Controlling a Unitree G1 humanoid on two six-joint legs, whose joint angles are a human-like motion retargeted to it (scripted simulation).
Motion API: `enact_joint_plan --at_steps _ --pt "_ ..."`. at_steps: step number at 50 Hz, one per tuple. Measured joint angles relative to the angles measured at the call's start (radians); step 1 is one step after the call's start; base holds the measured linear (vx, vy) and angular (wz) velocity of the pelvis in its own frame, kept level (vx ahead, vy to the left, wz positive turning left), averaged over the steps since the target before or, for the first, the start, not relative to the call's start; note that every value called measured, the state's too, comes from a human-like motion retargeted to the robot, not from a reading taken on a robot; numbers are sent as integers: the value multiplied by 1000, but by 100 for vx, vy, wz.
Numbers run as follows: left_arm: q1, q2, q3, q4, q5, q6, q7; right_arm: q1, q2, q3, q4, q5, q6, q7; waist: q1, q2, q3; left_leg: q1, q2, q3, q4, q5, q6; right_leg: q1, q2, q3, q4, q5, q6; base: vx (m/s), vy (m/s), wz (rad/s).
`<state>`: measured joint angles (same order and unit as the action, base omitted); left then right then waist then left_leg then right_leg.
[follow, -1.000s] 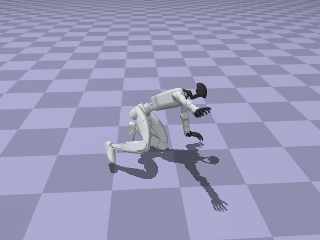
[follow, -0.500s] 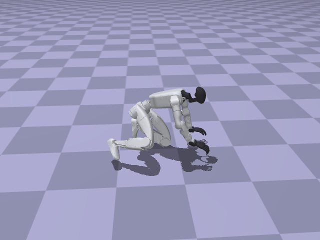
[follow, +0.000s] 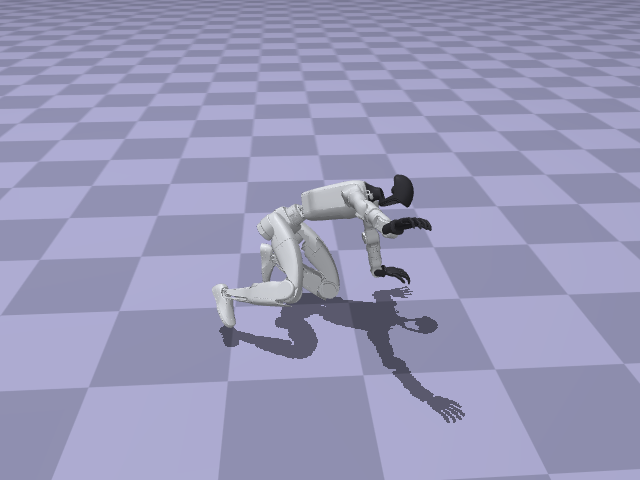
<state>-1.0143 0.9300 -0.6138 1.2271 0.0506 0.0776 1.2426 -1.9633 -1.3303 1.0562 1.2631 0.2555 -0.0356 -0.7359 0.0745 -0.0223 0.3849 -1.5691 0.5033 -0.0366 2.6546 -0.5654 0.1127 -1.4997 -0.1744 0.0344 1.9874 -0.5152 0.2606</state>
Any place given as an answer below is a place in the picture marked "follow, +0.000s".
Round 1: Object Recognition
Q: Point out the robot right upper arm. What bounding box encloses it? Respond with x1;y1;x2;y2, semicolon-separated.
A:
341;184;368;222

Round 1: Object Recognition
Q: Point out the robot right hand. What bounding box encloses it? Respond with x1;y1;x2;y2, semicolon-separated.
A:
382;217;432;235

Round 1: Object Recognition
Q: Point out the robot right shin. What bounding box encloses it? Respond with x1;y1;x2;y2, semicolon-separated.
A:
223;280;295;307

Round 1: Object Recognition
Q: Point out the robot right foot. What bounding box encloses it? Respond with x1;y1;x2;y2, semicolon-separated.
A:
212;284;236;328

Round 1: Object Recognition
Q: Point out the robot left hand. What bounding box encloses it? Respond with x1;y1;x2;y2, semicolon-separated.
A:
374;265;410;284

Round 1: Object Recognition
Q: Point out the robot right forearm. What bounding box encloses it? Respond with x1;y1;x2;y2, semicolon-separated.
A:
364;200;398;239

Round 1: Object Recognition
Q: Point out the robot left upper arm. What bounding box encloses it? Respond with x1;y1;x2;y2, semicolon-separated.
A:
362;200;379;245

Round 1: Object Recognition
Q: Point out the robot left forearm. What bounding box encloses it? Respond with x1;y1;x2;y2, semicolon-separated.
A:
366;230;383;278

